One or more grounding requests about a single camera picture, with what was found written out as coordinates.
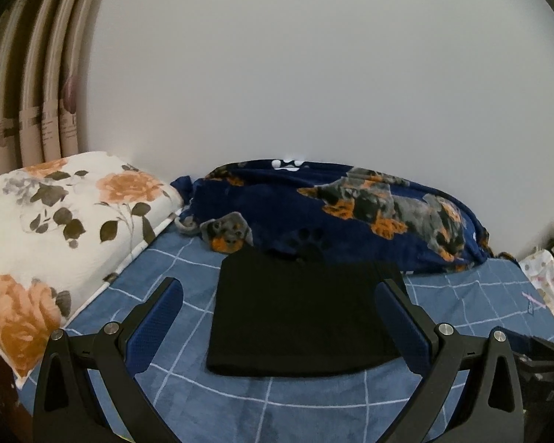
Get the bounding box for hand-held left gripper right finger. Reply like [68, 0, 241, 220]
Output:
[374, 278, 524, 443]

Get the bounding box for white dotted cloth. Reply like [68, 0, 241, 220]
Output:
[519, 217, 554, 328]

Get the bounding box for navy dog print blanket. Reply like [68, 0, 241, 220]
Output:
[171, 159, 520, 273]

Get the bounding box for blue checked bed sheet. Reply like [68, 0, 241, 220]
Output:
[16, 228, 554, 443]

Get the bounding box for white floral pillow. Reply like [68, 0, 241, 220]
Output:
[0, 151, 185, 386]

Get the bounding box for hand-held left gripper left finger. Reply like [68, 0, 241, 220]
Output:
[33, 277, 184, 443]

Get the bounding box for black pants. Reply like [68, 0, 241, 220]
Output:
[205, 245, 409, 378]

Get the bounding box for dark wooden bed frame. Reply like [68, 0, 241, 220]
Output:
[0, 327, 33, 443]

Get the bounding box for beige patterned curtain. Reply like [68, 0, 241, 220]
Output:
[0, 0, 109, 183]

